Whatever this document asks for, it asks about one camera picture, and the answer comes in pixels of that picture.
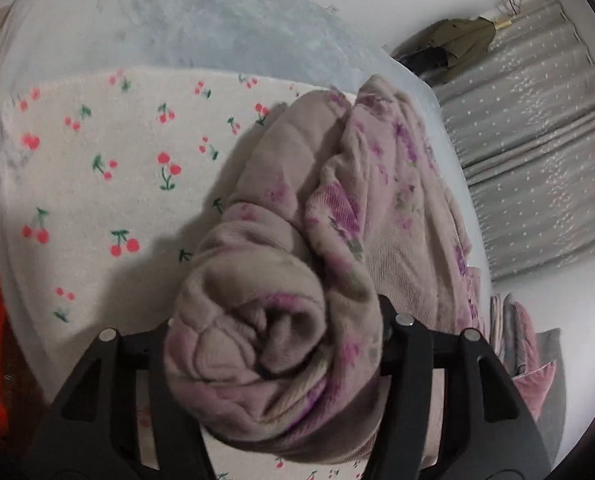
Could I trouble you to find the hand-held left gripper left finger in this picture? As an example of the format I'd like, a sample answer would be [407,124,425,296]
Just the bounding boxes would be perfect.
[37,325,215,480]

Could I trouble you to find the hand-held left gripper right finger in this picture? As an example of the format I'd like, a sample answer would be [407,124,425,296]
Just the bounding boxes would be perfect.
[365,295,551,480]

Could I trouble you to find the pink floral garment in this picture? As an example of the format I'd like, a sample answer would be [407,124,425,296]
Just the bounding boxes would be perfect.
[164,74,493,466]

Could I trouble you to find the grey pink striped pillow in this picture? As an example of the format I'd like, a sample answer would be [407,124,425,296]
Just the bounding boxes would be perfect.
[490,292,521,376]

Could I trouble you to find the cherry print blanket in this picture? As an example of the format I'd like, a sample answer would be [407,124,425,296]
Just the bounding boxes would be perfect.
[0,67,443,480]

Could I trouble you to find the grey patterned curtain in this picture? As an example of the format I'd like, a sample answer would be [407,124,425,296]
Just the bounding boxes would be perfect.
[432,0,595,281]

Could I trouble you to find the olive green jacket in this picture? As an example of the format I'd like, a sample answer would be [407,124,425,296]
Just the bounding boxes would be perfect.
[392,16,513,86]

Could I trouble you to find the light blue bed sheet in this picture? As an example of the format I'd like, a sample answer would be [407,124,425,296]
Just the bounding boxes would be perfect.
[0,0,463,361]

